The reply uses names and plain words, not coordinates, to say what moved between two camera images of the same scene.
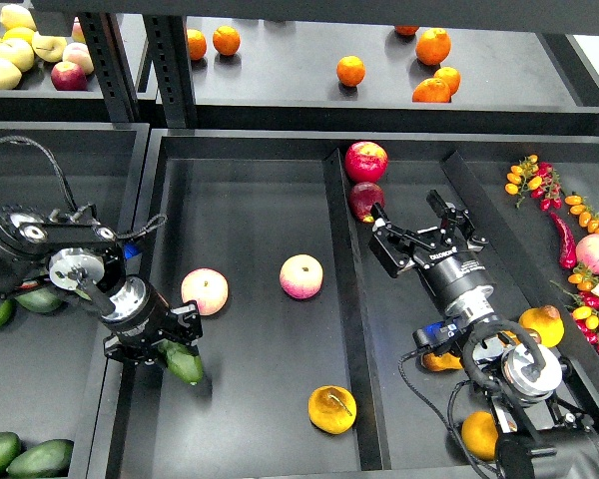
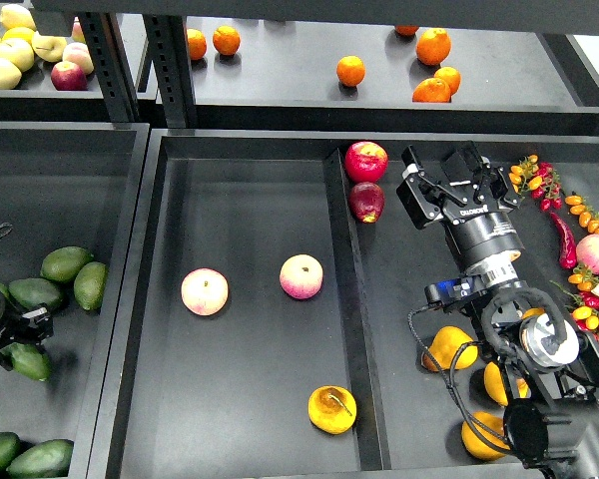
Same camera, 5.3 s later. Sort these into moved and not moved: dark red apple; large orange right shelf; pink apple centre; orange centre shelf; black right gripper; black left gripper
Moved: black left gripper; black right gripper
Not moved: orange centre shelf; pink apple centre; large orange right shelf; dark red apple
